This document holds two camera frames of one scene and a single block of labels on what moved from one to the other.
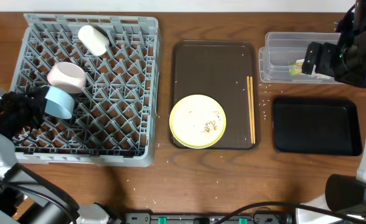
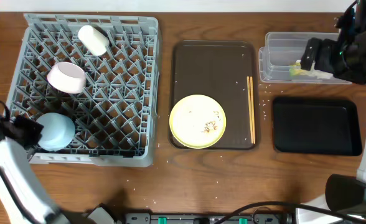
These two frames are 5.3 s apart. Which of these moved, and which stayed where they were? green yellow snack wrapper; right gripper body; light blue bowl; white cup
Moved: light blue bowl
Stayed: green yellow snack wrapper; right gripper body; white cup
